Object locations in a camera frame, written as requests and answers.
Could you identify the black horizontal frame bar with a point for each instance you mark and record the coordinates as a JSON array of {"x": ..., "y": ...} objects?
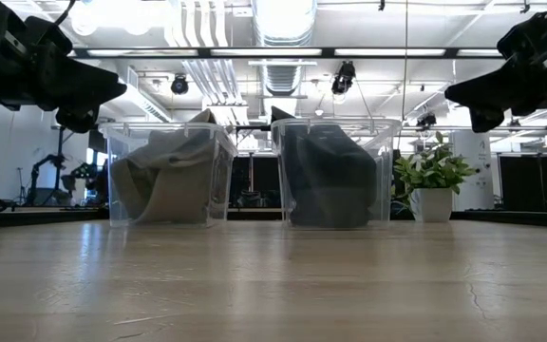
[{"x": 264, "y": 52}]

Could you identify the round black hanging camera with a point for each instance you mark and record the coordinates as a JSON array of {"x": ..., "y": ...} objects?
[{"x": 179, "y": 84}]

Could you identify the clear plastic bin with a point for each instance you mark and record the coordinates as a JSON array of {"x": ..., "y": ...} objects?
[
  {"x": 387, "y": 142},
  {"x": 117, "y": 142}
]

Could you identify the black hanging spotlight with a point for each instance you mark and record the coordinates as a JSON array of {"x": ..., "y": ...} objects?
[{"x": 344, "y": 77}]

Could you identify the green leafy plant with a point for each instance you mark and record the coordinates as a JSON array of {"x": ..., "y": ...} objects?
[{"x": 432, "y": 166}]

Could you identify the black background robot arm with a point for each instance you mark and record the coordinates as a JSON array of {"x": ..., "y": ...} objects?
[{"x": 41, "y": 164}]

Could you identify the small black ceiling spotlight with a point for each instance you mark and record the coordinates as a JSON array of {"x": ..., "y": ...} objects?
[{"x": 426, "y": 120}]

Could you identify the small black hanging clip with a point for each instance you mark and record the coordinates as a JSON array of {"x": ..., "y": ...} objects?
[
  {"x": 524, "y": 5},
  {"x": 381, "y": 5}
]

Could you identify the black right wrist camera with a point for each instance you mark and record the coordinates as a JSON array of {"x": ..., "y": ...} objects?
[{"x": 525, "y": 35}]

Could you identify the silver ceiling ventilation duct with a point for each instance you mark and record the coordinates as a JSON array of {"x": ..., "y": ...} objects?
[{"x": 283, "y": 28}]

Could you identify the black low background bench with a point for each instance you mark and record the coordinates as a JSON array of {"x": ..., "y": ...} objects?
[
  {"x": 515, "y": 219},
  {"x": 31, "y": 217}
]

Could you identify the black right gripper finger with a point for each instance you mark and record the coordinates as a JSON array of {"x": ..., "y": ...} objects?
[
  {"x": 486, "y": 119},
  {"x": 484, "y": 90}
]

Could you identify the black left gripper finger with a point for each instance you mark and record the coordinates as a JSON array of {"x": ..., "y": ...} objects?
[
  {"x": 78, "y": 121},
  {"x": 95, "y": 88}
]

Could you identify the white plant pot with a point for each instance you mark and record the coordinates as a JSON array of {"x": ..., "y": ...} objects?
[{"x": 432, "y": 205}]

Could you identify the black background panel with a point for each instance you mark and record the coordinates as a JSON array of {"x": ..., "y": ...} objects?
[{"x": 520, "y": 183}]

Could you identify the white round column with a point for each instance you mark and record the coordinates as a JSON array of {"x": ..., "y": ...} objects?
[{"x": 477, "y": 190}]

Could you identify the washed blue-grey baseball cap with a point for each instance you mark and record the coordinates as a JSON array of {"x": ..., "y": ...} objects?
[{"x": 352, "y": 176}]

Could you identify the beige baseball cap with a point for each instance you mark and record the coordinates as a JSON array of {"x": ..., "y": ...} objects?
[{"x": 178, "y": 190}]

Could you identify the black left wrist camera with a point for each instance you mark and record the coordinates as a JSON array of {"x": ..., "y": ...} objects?
[{"x": 48, "y": 37}]

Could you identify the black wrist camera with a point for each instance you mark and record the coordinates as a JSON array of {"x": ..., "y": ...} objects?
[
  {"x": 525, "y": 35},
  {"x": 48, "y": 37}
]

